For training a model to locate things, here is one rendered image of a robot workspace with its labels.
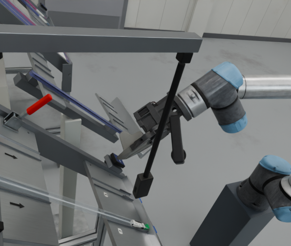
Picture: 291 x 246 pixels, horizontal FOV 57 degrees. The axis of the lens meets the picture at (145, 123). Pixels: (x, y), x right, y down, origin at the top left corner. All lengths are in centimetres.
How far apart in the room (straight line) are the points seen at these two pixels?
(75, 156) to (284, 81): 65
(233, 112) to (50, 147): 47
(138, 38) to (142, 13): 392
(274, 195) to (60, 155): 77
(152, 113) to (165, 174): 136
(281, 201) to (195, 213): 85
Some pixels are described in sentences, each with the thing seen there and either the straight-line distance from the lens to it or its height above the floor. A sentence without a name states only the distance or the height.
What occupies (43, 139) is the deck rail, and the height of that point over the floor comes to 95.
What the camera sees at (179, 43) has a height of 134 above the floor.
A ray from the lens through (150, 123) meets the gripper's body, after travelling 65.
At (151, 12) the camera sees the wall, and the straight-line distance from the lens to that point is 421.
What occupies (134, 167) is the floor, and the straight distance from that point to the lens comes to 196.
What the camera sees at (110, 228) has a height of 85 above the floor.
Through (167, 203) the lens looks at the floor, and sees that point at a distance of 183.
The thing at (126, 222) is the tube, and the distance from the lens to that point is 74.
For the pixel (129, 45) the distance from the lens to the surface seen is 24.
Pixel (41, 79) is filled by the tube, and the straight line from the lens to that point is 75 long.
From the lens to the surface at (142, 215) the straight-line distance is 85.
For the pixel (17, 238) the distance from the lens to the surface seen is 46.
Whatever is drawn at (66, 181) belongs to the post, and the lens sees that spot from 121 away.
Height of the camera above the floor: 143
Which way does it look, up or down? 37 degrees down
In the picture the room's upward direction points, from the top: 15 degrees clockwise
